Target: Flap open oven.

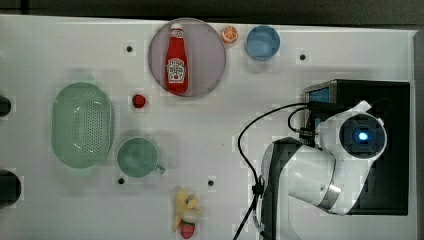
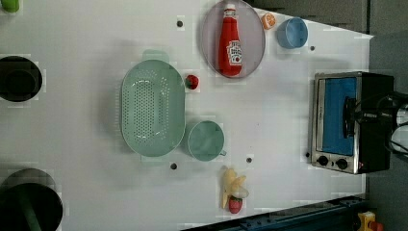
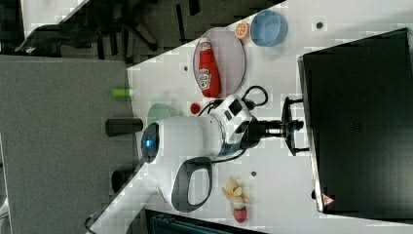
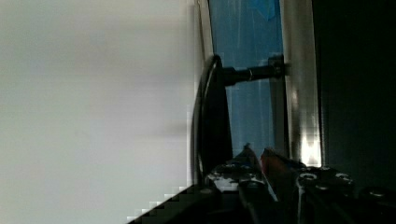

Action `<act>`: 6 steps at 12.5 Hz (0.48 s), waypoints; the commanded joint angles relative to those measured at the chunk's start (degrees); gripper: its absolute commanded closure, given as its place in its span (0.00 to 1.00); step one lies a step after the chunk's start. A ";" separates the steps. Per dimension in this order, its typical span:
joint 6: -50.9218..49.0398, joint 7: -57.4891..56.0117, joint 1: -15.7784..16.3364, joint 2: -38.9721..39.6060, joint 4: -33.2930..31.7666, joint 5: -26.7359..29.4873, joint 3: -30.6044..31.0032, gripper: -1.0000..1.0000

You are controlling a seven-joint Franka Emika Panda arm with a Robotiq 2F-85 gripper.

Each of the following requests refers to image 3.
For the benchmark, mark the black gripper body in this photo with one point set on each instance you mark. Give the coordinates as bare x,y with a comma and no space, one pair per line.
257,130

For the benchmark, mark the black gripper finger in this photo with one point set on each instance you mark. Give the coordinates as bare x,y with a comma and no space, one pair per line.
294,125
289,139

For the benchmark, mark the black robot base upper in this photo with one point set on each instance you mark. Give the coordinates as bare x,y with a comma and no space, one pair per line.
120,127

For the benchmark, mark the black robot base lower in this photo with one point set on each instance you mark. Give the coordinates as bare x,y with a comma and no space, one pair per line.
120,178

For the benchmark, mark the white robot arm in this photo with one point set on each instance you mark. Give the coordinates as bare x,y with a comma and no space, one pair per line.
175,147

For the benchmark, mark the black toaster oven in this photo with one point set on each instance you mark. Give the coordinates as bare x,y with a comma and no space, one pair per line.
358,102

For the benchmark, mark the small red strawberry toy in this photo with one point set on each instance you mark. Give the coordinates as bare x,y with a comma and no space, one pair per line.
195,108

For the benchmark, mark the peeled banana toy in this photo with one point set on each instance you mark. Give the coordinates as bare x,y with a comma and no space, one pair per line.
234,194

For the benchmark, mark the red ketchup bottle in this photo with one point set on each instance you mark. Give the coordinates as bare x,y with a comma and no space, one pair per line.
209,78

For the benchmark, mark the grey oval plate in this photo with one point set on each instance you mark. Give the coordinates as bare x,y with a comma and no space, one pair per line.
229,56

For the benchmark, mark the blue bowl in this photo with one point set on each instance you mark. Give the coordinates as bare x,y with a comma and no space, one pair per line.
268,29

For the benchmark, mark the orange slice toy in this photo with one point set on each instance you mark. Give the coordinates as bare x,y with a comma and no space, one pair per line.
242,30

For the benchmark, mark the green cylinder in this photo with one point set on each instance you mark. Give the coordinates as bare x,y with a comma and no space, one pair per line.
121,93

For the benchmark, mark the black office chair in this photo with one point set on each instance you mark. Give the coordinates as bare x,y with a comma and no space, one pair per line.
95,21

